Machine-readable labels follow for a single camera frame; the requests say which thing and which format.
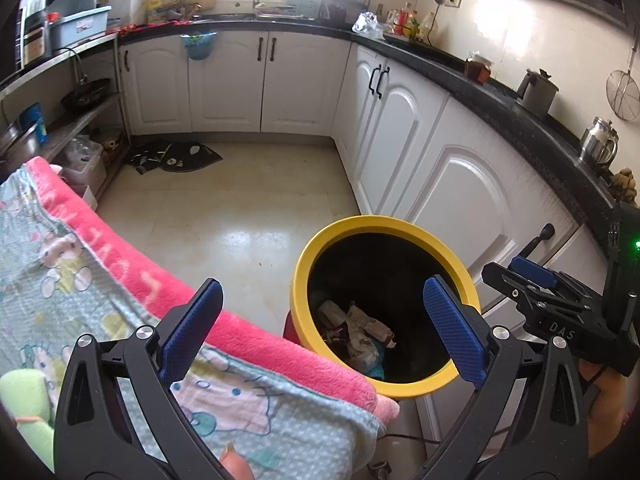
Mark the grey blue dish bin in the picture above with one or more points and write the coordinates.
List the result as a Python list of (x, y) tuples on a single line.
[(80, 30)]

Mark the white orange paper bag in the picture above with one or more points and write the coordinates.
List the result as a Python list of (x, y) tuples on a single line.
[(331, 315)]

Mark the white kitchen cabinets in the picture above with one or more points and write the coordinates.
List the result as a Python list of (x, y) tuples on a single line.
[(300, 85)]

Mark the cluster of condiment bottles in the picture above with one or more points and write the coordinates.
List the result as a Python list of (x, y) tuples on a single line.
[(410, 22)]

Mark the pink fleece blanket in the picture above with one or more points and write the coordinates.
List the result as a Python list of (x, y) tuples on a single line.
[(145, 275)]

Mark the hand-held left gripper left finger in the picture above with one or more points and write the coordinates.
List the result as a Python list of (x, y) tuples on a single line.
[(192, 330)]

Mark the brown glass jar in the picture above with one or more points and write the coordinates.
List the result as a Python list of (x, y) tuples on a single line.
[(478, 69)]

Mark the blue cup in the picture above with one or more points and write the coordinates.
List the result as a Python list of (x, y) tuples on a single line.
[(34, 122)]

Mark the steel pot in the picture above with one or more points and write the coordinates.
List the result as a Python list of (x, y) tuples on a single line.
[(17, 147)]

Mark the person's left hand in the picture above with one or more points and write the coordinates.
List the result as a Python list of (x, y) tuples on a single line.
[(237, 465)]

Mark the person's right hand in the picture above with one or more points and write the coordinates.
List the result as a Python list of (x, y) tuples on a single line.
[(612, 410)]

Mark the white plastic bag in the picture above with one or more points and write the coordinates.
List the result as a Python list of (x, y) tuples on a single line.
[(370, 322)]

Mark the green sponge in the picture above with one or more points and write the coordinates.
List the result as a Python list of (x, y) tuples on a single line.
[(25, 395)]

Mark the blue hanging bin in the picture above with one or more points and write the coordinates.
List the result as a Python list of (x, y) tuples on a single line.
[(199, 46)]

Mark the yellow rimmed bin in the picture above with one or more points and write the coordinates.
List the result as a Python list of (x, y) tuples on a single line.
[(380, 222)]

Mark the black kitchen countertop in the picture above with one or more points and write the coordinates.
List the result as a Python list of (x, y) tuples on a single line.
[(500, 92)]

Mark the ginger root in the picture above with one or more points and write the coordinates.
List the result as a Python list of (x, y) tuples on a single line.
[(627, 185)]

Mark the cat print blue blanket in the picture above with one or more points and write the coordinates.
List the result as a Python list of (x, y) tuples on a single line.
[(30, 320)]

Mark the dark steel kettle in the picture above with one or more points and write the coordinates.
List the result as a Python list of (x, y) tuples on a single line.
[(537, 95)]

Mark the shiny steel pitcher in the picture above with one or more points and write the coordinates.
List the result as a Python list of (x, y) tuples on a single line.
[(597, 142)]

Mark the mint drawer organizer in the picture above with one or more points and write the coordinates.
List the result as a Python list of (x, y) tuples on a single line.
[(304, 1)]

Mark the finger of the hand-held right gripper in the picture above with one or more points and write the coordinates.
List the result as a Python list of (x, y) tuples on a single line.
[(530, 300), (535, 270)]

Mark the wall outlet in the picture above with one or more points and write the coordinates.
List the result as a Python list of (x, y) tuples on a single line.
[(451, 2)]

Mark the steel shelf rack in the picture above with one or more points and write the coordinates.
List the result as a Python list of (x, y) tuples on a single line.
[(65, 127)]

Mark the clear plastic bag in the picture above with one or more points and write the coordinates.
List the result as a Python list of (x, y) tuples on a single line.
[(369, 26)]

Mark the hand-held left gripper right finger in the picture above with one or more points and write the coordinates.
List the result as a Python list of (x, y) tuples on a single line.
[(455, 330)]

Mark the dark floor mat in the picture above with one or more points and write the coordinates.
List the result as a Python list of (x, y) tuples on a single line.
[(180, 157)]

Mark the black dish rack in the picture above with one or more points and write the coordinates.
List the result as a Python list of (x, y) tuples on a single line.
[(344, 6)]

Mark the black wok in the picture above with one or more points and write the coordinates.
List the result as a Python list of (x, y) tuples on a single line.
[(86, 95)]

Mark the clear plastic container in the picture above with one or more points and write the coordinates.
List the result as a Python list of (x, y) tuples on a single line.
[(82, 165)]

